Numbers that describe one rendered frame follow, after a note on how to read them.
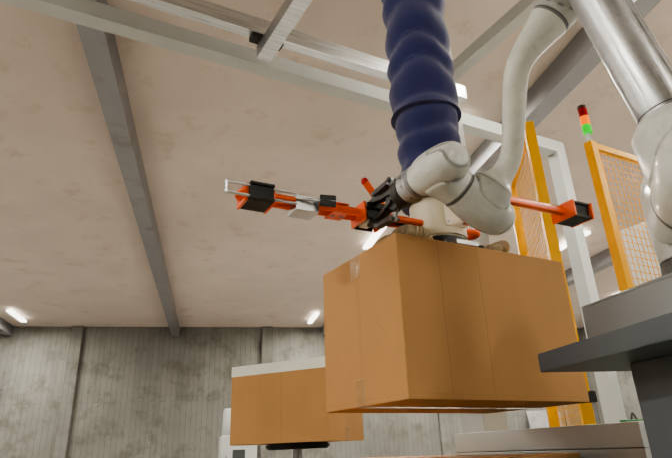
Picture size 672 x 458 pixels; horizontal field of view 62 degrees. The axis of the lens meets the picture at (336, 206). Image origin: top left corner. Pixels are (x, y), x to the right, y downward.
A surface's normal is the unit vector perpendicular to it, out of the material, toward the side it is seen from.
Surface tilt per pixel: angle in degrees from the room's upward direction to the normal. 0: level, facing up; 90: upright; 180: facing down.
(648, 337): 90
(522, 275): 90
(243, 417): 90
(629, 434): 90
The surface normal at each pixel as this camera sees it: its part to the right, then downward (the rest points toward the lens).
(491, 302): 0.48, -0.37
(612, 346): -0.98, -0.04
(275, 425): -0.45, -0.34
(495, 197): 0.22, -0.04
